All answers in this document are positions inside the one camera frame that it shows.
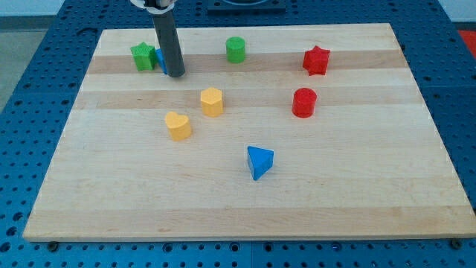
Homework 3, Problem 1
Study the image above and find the blue triangle block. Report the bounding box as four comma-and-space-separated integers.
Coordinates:
247, 146, 274, 181

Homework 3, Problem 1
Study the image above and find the yellow hexagon block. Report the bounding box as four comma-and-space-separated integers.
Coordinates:
200, 87, 224, 117

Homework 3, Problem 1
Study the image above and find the yellow heart block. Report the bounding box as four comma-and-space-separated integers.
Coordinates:
164, 111, 192, 141

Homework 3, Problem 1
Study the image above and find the light wooden board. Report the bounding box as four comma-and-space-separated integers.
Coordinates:
23, 23, 475, 242

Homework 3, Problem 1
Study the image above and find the red cylinder block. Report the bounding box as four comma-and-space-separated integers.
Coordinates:
292, 88, 318, 118

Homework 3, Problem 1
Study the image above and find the green cylinder block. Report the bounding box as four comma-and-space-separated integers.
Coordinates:
225, 36, 245, 63

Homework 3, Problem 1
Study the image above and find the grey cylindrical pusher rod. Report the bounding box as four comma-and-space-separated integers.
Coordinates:
152, 9, 185, 78

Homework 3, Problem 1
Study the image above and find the red star block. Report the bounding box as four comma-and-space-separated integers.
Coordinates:
303, 46, 330, 76

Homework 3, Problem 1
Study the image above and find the blue block behind rod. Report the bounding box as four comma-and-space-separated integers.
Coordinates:
155, 48, 167, 74

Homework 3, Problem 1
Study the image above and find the green star block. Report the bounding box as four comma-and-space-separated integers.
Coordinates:
130, 42, 157, 71

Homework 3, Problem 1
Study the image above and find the red object at edge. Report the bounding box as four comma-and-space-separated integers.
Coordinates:
458, 30, 476, 57

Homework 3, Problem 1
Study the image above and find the white rod mount flange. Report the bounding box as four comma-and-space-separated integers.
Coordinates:
130, 0, 176, 15

